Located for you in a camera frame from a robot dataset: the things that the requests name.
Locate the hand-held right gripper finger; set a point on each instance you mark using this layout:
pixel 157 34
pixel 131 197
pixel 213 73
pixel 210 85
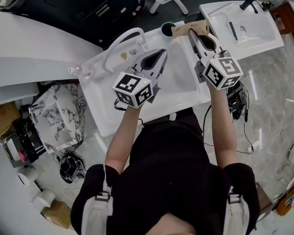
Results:
pixel 197 45
pixel 218 46

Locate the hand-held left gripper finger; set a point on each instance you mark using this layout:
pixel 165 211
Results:
pixel 162 63
pixel 138 62

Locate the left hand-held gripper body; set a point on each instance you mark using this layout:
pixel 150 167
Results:
pixel 132 89

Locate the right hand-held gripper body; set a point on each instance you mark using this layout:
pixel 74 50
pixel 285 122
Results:
pixel 223 73

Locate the brown paper sachet packet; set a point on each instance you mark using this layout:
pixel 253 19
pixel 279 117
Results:
pixel 183 29

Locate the teal cup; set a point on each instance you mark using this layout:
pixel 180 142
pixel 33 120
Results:
pixel 165 28

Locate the person's right forearm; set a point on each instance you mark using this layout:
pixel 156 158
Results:
pixel 221 126

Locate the person's left forearm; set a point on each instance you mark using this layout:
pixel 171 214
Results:
pixel 122 136

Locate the small clear object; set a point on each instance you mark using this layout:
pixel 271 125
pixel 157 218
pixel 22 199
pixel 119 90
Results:
pixel 133 52

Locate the small tan object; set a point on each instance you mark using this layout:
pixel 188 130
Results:
pixel 123 55

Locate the black stick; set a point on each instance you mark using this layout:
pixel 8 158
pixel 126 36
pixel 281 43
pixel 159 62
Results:
pixel 232 30

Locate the white ceramic sink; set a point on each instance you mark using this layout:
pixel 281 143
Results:
pixel 178 82

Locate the white curved faucet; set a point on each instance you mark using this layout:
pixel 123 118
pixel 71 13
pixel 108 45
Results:
pixel 116 41

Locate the white rectangular sink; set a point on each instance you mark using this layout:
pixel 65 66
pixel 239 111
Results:
pixel 257 33

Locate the black faucet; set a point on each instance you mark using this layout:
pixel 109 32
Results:
pixel 247 4

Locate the clear plastic bottle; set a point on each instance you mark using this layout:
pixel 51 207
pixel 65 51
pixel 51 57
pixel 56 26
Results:
pixel 78 70

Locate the reddish wooden cabinet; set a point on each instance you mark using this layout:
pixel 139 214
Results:
pixel 287 18

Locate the marble patterned sink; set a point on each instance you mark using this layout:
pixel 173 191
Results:
pixel 61 121

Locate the white power strip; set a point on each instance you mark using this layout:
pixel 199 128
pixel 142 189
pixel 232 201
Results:
pixel 251 149

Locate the person's black clothed body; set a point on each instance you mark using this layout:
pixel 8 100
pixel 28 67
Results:
pixel 169 168

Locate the black cabinet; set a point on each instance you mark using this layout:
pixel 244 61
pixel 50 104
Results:
pixel 71 6

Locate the chrome faucet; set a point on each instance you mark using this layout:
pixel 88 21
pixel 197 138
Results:
pixel 35 112

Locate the white curved counter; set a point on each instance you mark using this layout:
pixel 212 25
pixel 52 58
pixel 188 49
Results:
pixel 34 45

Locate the black cluttered shelf cart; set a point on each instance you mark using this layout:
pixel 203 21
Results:
pixel 27 136

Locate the pink object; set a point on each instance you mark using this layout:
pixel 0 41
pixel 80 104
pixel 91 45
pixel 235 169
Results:
pixel 22 155

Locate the large cardboard box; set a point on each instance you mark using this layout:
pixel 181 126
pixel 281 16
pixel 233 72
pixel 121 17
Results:
pixel 3 121

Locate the white roll with black slit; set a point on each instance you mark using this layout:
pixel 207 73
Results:
pixel 28 175

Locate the plain white roll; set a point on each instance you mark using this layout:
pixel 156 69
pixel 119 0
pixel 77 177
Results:
pixel 44 198

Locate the small cardboard box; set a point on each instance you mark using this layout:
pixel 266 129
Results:
pixel 58 214

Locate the orange object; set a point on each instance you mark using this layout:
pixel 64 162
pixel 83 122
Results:
pixel 287 204

